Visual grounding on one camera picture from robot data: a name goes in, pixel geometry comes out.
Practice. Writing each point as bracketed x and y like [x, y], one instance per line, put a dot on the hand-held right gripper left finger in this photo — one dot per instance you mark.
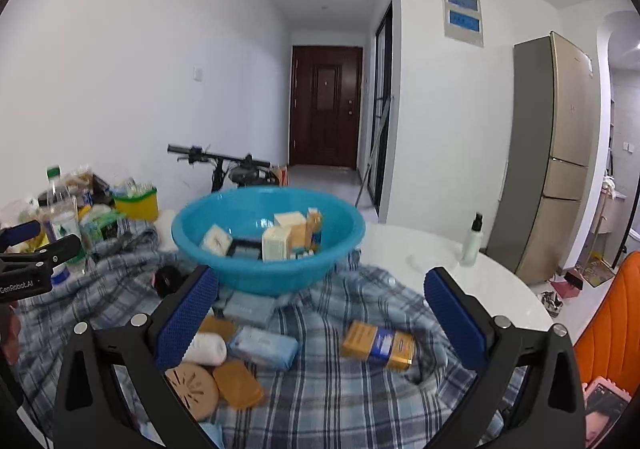
[185, 314]

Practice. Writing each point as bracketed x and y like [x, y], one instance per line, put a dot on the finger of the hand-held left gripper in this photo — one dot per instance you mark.
[60, 249]
[20, 233]

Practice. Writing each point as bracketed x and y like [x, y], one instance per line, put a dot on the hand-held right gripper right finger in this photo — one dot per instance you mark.
[455, 314]

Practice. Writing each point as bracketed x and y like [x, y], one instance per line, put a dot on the white plastic bottle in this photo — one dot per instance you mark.
[210, 348]

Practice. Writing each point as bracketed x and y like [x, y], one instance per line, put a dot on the light blue packet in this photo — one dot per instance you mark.
[250, 307]
[262, 348]

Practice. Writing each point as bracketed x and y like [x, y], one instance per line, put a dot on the white tissue pack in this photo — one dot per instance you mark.
[216, 239]

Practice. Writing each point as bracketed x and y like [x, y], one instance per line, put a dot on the gold box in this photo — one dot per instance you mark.
[377, 344]

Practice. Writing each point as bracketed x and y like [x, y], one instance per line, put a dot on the orange soap bar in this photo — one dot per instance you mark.
[239, 384]

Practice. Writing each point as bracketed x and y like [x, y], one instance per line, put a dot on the blue plastic basin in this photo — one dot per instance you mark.
[270, 274]

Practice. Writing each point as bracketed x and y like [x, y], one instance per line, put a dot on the cream cardboard box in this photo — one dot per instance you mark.
[276, 244]
[289, 220]

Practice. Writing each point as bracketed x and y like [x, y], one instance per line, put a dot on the person's left hand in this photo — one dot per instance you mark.
[9, 334]

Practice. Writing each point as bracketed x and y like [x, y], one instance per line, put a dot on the clear water bottle green cap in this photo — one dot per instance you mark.
[62, 219]

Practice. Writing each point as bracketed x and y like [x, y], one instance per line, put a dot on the tan flat bar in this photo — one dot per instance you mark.
[217, 328]

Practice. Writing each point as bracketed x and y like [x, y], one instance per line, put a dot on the black plush toy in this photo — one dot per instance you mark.
[167, 281]

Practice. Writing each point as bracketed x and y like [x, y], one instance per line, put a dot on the green tissue pack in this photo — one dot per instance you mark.
[102, 229]

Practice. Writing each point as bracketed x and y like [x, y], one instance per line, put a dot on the pale green pump bottle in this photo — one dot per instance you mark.
[471, 244]

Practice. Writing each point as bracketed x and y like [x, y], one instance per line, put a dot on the yellow bin green rim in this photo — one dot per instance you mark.
[137, 206]

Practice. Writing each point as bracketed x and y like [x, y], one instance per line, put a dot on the grey slippers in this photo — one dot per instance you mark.
[550, 304]

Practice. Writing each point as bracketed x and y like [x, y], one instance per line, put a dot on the pink box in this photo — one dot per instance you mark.
[567, 289]

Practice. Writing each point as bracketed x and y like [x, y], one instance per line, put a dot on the black bicycle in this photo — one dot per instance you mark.
[225, 169]

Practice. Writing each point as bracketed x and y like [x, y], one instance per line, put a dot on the yellow and blue box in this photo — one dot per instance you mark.
[314, 229]

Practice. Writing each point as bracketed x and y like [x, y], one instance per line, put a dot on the blue plaid cloth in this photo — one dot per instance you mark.
[325, 399]

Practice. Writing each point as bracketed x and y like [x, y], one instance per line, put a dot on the orange chair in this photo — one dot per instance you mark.
[610, 324]

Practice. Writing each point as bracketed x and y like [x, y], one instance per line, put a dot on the pink phone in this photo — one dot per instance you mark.
[602, 411]

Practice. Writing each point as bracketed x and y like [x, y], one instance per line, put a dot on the grey mop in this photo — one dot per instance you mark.
[372, 154]

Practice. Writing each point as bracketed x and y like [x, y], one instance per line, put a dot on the gold grey refrigerator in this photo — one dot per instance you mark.
[545, 154]

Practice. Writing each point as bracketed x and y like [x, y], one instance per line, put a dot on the black framed glass door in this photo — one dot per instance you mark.
[380, 119]

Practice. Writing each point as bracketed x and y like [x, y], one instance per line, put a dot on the brown door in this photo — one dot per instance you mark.
[325, 109]

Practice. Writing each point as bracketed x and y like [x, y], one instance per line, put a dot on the white light switch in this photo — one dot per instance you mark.
[198, 73]

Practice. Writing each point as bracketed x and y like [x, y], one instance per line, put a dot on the grey wall panel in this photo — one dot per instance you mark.
[462, 14]

